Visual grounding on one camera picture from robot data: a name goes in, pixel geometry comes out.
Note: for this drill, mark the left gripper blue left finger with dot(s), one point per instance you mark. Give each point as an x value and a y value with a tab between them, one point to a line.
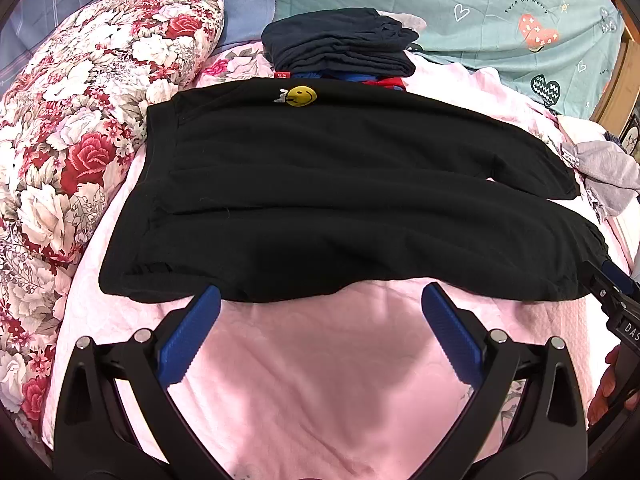
181	334

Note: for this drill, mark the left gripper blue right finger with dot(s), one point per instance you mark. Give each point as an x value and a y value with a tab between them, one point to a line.
463	351

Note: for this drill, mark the black pants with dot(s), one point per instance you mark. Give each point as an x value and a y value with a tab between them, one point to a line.
272	190

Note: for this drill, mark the person's right hand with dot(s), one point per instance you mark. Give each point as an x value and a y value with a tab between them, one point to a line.
601	401

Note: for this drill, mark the pink floral bed sheet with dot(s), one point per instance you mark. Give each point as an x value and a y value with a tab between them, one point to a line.
349	386

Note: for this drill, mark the grey garment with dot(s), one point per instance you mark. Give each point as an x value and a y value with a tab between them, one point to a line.
611	177

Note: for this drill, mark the wooden headboard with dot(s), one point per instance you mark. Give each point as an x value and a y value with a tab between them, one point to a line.
618	108

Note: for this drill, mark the red floral pillow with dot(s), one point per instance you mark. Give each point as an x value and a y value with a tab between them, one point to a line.
71	124

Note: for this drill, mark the teal heart print quilt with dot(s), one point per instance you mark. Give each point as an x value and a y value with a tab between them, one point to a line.
560	53

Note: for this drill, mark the folded red garment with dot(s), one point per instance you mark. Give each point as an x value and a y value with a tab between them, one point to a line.
382	82

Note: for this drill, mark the folded blue garment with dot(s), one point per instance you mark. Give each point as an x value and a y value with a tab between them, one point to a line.
345	76

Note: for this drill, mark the folded dark navy garment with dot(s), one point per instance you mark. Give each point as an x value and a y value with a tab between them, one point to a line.
345	41

